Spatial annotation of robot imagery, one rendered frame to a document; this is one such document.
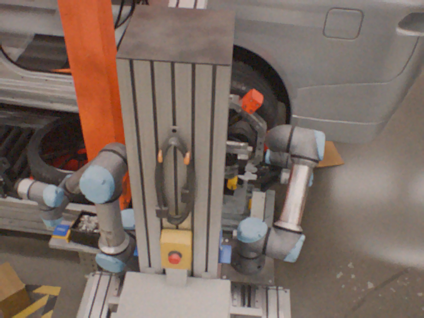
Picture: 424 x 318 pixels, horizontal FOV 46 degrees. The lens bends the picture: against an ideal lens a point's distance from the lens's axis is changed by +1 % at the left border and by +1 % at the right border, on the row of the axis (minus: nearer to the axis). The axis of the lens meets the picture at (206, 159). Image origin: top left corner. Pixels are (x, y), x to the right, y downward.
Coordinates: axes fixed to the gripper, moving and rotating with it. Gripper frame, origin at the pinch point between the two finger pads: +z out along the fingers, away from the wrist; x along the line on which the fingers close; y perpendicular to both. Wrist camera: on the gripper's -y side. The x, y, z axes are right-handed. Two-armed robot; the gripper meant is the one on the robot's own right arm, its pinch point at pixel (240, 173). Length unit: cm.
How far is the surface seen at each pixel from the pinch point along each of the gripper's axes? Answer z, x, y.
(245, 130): 0.0, -10.4, 20.3
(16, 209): 130, 1, -51
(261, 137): -8.3, -20.9, 8.1
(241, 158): 0.1, 1.3, 11.9
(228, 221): 6, -25, -68
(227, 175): 8.0, -20.2, -21.9
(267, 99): -9.3, -35.2, 22.3
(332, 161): -66, -109, -82
